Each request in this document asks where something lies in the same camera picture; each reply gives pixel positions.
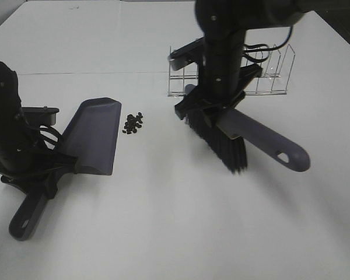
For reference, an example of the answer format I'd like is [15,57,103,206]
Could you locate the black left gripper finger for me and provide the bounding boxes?
[44,153,78,174]
[1,173,58,199]

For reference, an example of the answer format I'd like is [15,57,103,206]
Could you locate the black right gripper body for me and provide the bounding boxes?
[200,40,263,101]

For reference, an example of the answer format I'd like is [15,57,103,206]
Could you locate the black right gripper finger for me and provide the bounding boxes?
[201,90,246,128]
[174,86,204,120]

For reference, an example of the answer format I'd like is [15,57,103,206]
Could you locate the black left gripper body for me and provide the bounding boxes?
[0,116,56,183]

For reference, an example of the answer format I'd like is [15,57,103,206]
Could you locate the grey plastic dustpan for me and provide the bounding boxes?
[9,97,121,241]

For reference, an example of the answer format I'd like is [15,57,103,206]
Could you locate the grey hand brush black bristles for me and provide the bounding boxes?
[183,83,310,176]

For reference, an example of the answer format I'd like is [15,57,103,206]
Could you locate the pile of coffee beans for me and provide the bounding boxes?
[122,111,144,134]

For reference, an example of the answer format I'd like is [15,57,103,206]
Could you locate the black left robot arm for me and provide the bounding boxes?
[0,61,76,199]

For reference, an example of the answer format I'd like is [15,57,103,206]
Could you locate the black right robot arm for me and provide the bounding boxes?
[169,1,305,125]

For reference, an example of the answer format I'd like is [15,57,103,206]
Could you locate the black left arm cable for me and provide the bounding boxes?
[31,124,64,152]

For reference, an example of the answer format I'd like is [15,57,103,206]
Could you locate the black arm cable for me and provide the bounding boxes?
[243,25,294,61]
[31,124,64,152]

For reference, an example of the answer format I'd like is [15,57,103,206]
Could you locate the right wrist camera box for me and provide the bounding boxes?
[168,37,204,71]

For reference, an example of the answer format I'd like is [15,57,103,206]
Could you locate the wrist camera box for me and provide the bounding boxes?
[168,37,204,71]
[22,106,60,126]

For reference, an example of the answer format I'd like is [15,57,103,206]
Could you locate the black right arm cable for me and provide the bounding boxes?
[243,25,294,61]

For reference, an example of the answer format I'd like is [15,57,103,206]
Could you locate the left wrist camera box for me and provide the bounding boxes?
[22,106,60,126]

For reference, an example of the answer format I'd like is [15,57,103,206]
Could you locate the chrome wire dish rack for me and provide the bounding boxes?
[167,44,296,97]

